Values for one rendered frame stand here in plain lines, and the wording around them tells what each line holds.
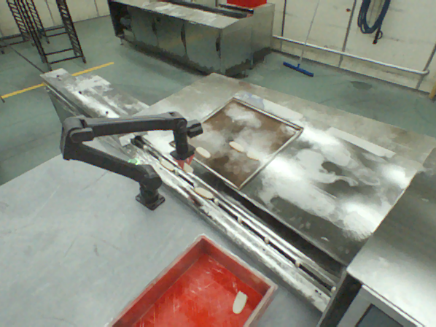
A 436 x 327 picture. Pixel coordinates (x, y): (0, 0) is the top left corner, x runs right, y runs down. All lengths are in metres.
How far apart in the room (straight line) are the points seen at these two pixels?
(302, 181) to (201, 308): 0.66
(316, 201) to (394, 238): 0.59
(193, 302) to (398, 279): 0.66
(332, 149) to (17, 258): 1.41
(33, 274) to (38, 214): 0.31
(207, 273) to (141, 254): 0.27
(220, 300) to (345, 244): 0.49
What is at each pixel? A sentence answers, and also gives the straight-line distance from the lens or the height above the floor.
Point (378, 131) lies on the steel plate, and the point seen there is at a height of 0.82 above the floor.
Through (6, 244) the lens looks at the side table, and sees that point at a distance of 1.47.
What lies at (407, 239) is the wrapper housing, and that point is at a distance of 0.69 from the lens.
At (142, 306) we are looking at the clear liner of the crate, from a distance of 1.03.
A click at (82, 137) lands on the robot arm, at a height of 1.27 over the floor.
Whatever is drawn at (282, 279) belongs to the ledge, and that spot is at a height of 0.86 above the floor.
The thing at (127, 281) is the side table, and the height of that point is 0.82.
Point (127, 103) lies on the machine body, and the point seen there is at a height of 0.82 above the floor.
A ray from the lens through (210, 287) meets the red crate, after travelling 1.08.
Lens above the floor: 1.79
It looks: 40 degrees down
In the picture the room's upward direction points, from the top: 2 degrees counter-clockwise
